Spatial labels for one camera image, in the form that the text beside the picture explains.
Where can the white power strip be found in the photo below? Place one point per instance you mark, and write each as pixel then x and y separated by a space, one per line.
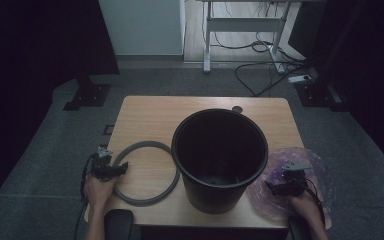
pixel 299 79

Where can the person's right hand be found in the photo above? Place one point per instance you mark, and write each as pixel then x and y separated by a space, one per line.
pixel 305 205

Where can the white metal desk frame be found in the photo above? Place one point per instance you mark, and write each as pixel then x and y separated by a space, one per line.
pixel 243 25

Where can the black chair armrest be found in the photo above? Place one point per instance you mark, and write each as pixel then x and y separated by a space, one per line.
pixel 118 225

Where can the white cabinet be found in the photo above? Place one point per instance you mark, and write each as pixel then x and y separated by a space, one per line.
pixel 143 26

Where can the purple plastic bag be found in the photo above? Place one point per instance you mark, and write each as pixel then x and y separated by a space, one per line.
pixel 280 156

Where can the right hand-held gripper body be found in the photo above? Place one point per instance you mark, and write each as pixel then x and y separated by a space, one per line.
pixel 295 178

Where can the black stand base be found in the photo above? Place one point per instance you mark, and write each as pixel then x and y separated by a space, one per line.
pixel 88 96
pixel 316 95

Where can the person's left hand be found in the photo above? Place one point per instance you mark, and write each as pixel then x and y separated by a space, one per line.
pixel 98 193

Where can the dark round table grommet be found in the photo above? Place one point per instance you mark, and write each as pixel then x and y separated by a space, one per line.
pixel 237 109

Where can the black plastic trash bin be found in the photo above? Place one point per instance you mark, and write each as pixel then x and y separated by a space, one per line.
pixel 220 160

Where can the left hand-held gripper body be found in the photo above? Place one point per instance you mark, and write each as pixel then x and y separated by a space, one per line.
pixel 101 166

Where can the dark floor socket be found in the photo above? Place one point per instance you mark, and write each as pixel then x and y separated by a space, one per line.
pixel 108 129

